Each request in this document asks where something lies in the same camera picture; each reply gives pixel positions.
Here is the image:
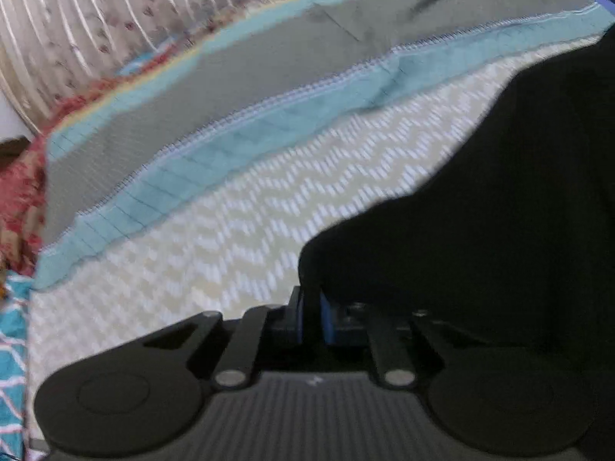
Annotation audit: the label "red floral quilt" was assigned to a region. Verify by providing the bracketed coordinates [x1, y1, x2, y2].
[0, 0, 399, 277]

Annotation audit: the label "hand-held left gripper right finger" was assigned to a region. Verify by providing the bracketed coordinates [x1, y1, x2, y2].
[319, 293, 487, 390]

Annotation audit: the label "carved wooden headboard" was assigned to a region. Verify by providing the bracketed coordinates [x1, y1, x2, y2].
[0, 136, 30, 160]

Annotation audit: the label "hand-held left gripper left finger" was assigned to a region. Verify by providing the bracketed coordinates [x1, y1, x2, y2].
[142, 286, 305, 391]

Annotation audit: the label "teal white patterned pillow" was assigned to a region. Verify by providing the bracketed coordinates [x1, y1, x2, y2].
[0, 269, 33, 461]

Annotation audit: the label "beige floral curtain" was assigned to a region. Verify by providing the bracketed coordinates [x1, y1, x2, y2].
[0, 0, 399, 136]

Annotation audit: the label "patterned teal grey bedsheet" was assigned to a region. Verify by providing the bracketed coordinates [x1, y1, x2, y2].
[28, 0, 615, 461]

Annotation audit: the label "black pants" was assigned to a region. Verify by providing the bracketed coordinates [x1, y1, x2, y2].
[298, 24, 615, 461]

